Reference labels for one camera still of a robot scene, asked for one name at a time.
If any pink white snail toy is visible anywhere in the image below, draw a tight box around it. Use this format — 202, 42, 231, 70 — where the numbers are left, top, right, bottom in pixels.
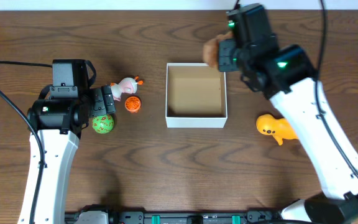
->
110, 76, 144, 101

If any brown plush toy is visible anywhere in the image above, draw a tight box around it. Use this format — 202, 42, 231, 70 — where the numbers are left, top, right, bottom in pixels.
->
203, 31, 233, 70

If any yellow rubber duck toy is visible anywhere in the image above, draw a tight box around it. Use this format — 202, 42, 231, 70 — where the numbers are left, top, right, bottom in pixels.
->
255, 114, 298, 146

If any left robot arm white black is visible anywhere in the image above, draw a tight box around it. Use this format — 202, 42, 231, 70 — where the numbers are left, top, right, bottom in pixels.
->
18, 85, 115, 223

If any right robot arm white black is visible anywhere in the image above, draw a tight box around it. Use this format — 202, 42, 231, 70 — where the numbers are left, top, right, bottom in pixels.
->
216, 35, 358, 223

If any green numbered dice ball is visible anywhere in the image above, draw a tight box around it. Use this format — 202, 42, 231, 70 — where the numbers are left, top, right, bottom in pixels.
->
92, 114, 114, 134

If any orange lattice ball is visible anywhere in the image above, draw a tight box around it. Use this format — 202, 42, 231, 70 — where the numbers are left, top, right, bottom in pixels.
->
124, 96, 141, 113

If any white cardboard box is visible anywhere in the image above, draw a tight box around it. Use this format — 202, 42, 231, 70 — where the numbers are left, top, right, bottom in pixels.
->
165, 63, 228, 128

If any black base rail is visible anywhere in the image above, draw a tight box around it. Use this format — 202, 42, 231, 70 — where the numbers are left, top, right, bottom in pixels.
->
64, 205, 282, 224

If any left black cable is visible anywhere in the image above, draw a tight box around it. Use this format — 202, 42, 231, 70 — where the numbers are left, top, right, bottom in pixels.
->
0, 60, 53, 224

